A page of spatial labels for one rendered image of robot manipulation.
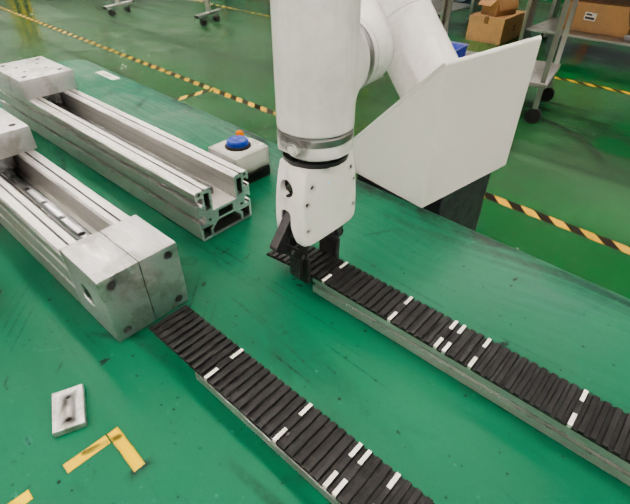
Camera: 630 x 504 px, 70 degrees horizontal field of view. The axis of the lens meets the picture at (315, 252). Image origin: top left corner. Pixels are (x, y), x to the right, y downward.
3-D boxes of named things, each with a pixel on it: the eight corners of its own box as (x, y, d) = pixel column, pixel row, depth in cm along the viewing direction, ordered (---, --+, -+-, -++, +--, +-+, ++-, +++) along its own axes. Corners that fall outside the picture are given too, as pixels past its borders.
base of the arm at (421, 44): (431, 110, 96) (393, 32, 96) (507, 57, 80) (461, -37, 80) (370, 131, 86) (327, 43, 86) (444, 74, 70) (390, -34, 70)
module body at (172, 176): (251, 215, 76) (247, 169, 70) (203, 242, 70) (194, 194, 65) (45, 102, 118) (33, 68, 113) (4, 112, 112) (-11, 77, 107)
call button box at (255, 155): (270, 174, 87) (268, 143, 83) (231, 193, 81) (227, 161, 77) (243, 161, 91) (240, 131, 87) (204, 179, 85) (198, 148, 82)
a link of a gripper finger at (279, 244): (267, 237, 50) (283, 263, 55) (310, 188, 52) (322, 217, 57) (260, 233, 51) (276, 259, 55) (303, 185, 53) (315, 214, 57)
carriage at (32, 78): (82, 100, 102) (72, 69, 98) (31, 113, 96) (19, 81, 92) (51, 84, 111) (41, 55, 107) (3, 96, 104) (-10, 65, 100)
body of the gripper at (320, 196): (309, 168, 45) (309, 256, 52) (370, 137, 51) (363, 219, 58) (258, 147, 49) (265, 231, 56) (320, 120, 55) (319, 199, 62)
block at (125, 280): (204, 290, 61) (192, 233, 55) (119, 343, 54) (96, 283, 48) (166, 262, 66) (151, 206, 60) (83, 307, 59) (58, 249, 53)
